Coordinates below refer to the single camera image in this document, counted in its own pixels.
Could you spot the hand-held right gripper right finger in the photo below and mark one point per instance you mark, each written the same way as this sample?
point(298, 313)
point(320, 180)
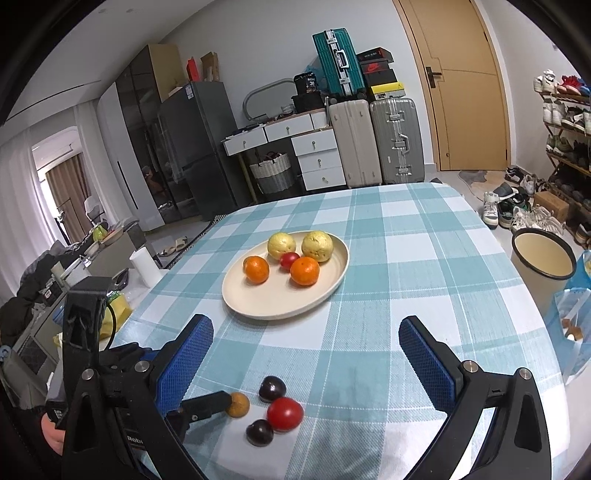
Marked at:
point(427, 362)

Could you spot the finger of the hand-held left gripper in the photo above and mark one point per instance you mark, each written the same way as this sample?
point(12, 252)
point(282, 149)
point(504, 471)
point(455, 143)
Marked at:
point(121, 355)
point(203, 405)

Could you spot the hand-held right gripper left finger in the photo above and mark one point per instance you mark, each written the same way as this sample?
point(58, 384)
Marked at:
point(184, 360)

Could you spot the brown wrinkled round fruit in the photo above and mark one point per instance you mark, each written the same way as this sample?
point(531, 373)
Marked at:
point(238, 406)

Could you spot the dark purple round fruit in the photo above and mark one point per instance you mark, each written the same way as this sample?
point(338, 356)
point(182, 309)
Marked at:
point(258, 434)
point(271, 388)

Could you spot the red tomato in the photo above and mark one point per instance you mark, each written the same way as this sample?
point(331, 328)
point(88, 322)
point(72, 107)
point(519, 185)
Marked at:
point(289, 261)
point(285, 414)

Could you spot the cream round plate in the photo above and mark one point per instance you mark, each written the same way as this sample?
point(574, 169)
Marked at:
point(277, 300)

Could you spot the orange mandarin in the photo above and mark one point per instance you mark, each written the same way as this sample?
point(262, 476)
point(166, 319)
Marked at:
point(256, 269)
point(304, 271)

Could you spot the yellow guava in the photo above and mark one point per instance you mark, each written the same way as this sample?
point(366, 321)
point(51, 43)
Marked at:
point(317, 246)
point(281, 246)

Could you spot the person's left hand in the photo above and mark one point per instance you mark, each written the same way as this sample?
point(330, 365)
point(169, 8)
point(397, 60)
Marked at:
point(51, 436)

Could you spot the yellow plastic bag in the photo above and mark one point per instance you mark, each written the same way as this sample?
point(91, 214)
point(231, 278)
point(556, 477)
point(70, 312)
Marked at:
point(121, 311)

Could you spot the white paper towel roll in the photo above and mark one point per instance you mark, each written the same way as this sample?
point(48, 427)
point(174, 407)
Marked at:
point(145, 267)

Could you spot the wooden bowl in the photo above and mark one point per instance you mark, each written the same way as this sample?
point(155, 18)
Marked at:
point(113, 236)

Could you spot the teal white checked tablecloth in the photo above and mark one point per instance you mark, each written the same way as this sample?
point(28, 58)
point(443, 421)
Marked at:
point(392, 277)

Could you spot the white chair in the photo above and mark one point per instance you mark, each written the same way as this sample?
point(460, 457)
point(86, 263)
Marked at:
point(94, 211)

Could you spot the beige sandals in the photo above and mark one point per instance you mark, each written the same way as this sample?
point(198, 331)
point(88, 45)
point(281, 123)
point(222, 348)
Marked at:
point(173, 246)

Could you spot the brown curtain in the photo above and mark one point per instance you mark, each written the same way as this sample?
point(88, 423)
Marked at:
point(69, 198)

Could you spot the white curtain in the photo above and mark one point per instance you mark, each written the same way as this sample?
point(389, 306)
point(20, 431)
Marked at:
point(23, 198)

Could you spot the cream waste bin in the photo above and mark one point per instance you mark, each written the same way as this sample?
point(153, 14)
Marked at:
point(542, 267)

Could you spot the blue plastic bag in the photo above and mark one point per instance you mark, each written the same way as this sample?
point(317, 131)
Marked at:
point(575, 318)

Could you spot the pile of shoes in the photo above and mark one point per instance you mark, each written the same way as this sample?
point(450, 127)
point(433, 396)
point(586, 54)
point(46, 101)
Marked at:
point(517, 210)

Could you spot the grey slippers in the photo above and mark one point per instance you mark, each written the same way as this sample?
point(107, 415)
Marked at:
point(503, 190)

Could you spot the grey door mat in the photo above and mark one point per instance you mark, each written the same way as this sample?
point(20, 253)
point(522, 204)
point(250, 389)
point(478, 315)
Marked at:
point(473, 176)

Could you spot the dark glass wardrobe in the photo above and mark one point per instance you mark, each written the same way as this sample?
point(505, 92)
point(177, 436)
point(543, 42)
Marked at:
point(147, 138)

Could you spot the woven laundry basket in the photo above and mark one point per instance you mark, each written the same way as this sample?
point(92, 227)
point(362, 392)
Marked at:
point(273, 174)

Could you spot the dark grey refrigerator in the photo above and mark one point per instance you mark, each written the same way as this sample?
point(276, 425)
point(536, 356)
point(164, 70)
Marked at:
point(201, 147)

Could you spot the silver suitcase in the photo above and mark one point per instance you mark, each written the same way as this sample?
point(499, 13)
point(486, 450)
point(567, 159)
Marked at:
point(397, 141)

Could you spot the beige suitcase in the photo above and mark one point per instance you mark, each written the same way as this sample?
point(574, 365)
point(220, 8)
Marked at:
point(354, 145)

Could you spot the white desk with drawers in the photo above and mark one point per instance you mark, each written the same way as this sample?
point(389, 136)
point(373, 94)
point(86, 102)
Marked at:
point(318, 157)

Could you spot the wooden shoe rack with shoes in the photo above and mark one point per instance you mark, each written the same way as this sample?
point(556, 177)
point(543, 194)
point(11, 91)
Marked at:
point(568, 138)

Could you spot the small white basket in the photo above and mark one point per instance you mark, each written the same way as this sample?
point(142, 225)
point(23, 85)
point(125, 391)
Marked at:
point(287, 110)

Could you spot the oval mirror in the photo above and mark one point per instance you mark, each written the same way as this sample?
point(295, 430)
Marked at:
point(268, 99)

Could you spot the yellow black shoe box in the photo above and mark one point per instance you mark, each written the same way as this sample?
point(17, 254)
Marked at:
point(387, 91)

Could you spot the wooden door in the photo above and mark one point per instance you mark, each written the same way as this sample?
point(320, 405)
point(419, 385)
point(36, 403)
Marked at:
point(461, 83)

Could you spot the small brown cardboard box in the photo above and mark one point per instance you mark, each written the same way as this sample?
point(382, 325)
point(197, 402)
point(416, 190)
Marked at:
point(210, 67)

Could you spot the black case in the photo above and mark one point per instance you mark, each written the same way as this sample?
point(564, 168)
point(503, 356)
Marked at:
point(309, 102)

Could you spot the plain black shoe box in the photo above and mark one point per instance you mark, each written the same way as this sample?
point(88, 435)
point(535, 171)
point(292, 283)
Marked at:
point(381, 79)

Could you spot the red black shoe box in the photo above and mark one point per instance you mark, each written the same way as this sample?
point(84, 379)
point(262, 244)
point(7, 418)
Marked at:
point(378, 68)

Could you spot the black labelled bag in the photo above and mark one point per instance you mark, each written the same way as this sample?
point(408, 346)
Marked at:
point(306, 83)

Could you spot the teal suitcase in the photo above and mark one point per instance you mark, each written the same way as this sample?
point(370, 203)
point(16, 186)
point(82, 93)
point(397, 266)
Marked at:
point(339, 62)

